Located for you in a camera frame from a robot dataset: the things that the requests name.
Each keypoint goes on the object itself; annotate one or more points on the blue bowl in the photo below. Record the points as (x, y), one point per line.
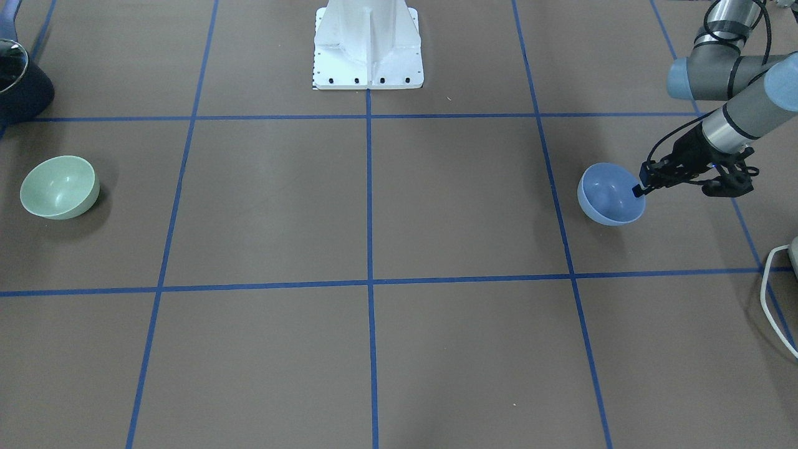
(605, 195)

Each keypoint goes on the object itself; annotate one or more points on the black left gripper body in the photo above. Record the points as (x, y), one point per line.
(689, 149)

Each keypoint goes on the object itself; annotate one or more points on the silver white toaster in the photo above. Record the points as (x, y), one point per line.
(792, 254)

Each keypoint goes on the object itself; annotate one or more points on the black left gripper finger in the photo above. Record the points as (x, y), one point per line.
(640, 190)

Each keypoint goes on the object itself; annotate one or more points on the dark blue pot with lid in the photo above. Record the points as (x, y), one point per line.
(26, 90)

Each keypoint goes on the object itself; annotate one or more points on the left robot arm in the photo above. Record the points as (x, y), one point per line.
(731, 62)

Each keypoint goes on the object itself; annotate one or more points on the green bowl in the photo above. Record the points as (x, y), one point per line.
(60, 188)

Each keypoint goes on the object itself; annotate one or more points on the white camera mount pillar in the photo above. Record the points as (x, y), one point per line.
(367, 45)

